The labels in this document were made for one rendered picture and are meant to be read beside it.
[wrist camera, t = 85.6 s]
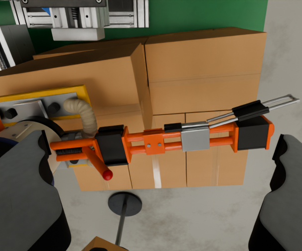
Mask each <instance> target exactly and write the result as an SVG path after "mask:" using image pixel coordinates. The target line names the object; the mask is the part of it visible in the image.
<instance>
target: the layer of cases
mask: <svg viewBox="0 0 302 251"><path fill-rule="evenodd" d="M266 37H267V32H262V31H255V30H248V29H242V28H234V29H225V30H215V31H205V32H195V33H185V34H176V35H166V36H156V37H149V38H148V37H146V38H137V39H127V40H117V41H107V42H98V43H88V44H78V45H68V46H62V47H59V48H56V49H52V50H49V51H46V52H43V53H39V54H36V55H33V59H34V60H35V59H41V58H48V57H54V56H60V55H66V54H72V53H78V52H84V51H90V50H96V49H102V48H108V47H114V46H120V45H127V44H133V43H139V42H141V45H142V51H143V57H144V63H145V69H146V75H147V81H148V87H149V93H150V99H151V107H152V113H153V115H152V126H151V128H152V129H155V128H162V130H164V124H173V123H182V124H183V123H192V122H201V121H206V122H207V120H208V119H211V118H214V117H217V116H221V115H224V114H227V113H230V112H232V108H234V107H238V106H241V105H244V104H247V103H250V102H254V101H256V100H257V93H258V87H259V81H260V75H261V68H262V62H263V56H264V50H265V44H266ZM247 156H248V150H238V151H237V153H234V151H233V149H232V147H231V146H230V145H219V146H210V148H209V149H205V150H195V151H185V152H183V151H182V149H179V150H169V151H165V153H163V154H153V155H147V154H140V155H132V158H131V162H130V163H129V164H128V165H120V166H109V167H108V168H109V169H110V170H111V171H112V173H113V177H112V179H111V180H108V181H106V180H104V179H103V177H102V176H101V174H100V173H99V172H98V171H97V169H96V168H93V167H90V166H79V167H73V170H74V173H75V175H76V178H77V181H78V184H79V187H80V189H81V191H102V190H127V189H153V188H178V187H204V186H230V185H243V181H244V175H245V169H246V162H247Z"/></svg>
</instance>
